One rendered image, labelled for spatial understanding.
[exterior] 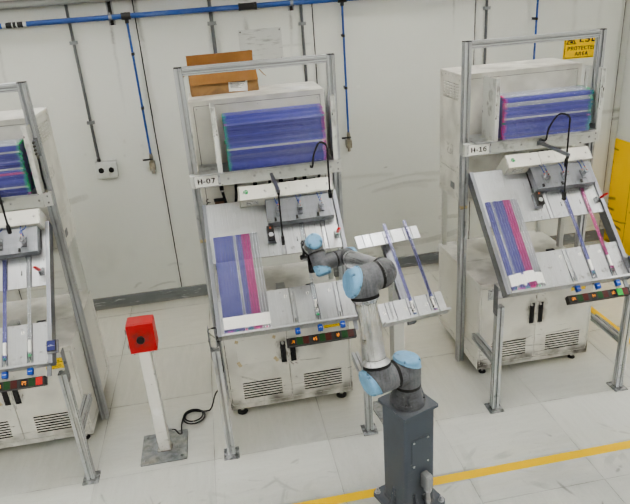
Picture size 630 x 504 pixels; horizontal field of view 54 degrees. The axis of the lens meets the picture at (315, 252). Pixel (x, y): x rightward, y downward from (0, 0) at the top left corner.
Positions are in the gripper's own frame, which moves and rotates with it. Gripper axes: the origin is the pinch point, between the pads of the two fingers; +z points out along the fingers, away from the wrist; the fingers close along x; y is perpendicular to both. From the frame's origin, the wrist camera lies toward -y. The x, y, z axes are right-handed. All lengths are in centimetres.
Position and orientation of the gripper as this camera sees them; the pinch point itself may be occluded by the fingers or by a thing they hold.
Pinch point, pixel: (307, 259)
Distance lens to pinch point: 310.0
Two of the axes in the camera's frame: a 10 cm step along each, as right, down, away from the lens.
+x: -9.8, 1.3, -1.3
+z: -1.0, 2.0, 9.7
